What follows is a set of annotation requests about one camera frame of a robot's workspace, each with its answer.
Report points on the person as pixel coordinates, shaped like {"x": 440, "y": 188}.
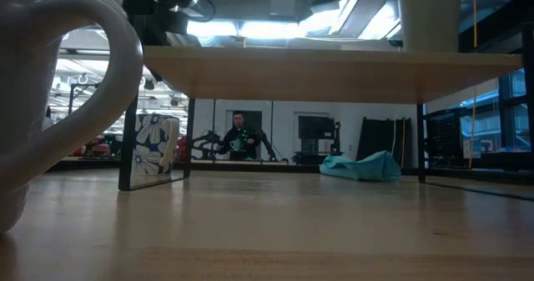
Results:
{"x": 240, "y": 137}

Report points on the olive green mug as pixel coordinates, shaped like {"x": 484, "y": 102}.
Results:
{"x": 429, "y": 18}

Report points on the black perforated rack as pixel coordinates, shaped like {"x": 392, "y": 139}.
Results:
{"x": 444, "y": 135}

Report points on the black leaning panels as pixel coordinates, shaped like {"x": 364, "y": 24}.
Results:
{"x": 375, "y": 139}

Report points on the grey patterned mug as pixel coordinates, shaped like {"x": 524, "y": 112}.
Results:
{"x": 21, "y": 106}

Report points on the background black robot arm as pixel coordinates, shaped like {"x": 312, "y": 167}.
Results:
{"x": 206, "y": 141}
{"x": 270, "y": 149}

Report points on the black monitor on stand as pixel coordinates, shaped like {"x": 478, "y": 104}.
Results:
{"x": 315, "y": 127}

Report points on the turquoise cloth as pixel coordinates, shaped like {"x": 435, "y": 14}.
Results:
{"x": 367, "y": 168}

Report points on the wooden shelf with black legs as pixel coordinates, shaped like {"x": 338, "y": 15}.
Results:
{"x": 313, "y": 72}

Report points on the blue white floral mug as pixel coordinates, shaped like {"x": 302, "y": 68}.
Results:
{"x": 152, "y": 141}

